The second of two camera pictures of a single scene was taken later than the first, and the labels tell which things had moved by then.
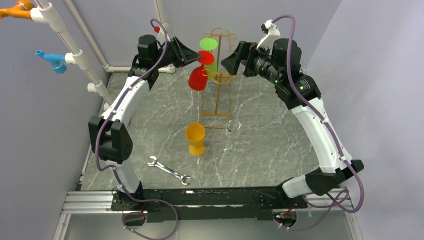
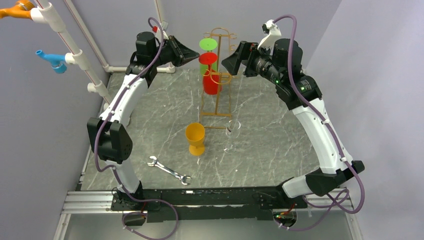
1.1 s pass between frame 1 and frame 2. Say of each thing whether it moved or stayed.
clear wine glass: stayed
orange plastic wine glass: stayed
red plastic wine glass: moved
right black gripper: stayed
